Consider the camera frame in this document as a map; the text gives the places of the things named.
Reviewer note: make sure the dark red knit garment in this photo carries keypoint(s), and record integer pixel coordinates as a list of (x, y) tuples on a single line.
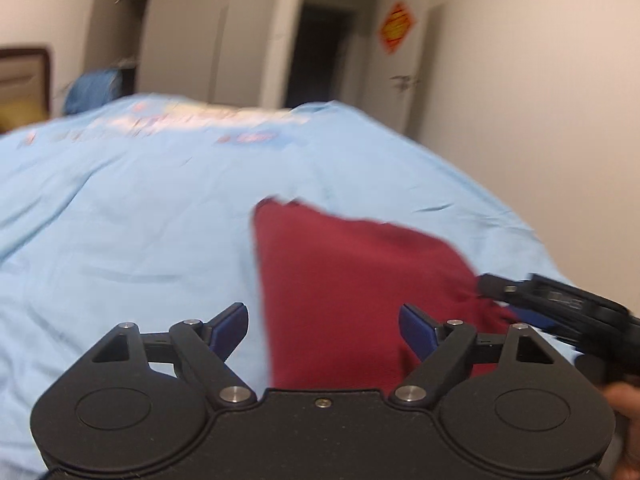
[(332, 289)]

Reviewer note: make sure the light blue bed quilt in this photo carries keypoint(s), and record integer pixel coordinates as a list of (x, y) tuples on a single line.
[(140, 211)]

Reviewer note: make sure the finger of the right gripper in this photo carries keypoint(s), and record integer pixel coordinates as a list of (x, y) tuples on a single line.
[(534, 319)]

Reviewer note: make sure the white room door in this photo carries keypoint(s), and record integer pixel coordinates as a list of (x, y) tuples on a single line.
[(401, 110)]

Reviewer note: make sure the yellow green pillow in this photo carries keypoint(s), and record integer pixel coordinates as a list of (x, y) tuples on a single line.
[(18, 113)]

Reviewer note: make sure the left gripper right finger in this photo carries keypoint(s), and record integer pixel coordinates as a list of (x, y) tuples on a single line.
[(447, 354)]

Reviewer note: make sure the door handle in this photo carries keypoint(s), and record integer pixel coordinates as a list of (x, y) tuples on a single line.
[(404, 82)]

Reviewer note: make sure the grey wardrobe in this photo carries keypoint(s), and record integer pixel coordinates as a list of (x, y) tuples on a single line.
[(206, 50)]

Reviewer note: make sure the red door decoration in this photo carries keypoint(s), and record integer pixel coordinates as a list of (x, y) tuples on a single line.
[(395, 27)]

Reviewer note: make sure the right hand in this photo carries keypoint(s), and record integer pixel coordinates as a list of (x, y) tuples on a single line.
[(624, 398)]

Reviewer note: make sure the blue clothes pile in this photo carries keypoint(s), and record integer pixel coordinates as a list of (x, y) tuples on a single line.
[(93, 90)]

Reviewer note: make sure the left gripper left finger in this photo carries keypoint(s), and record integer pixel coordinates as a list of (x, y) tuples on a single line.
[(184, 366)]

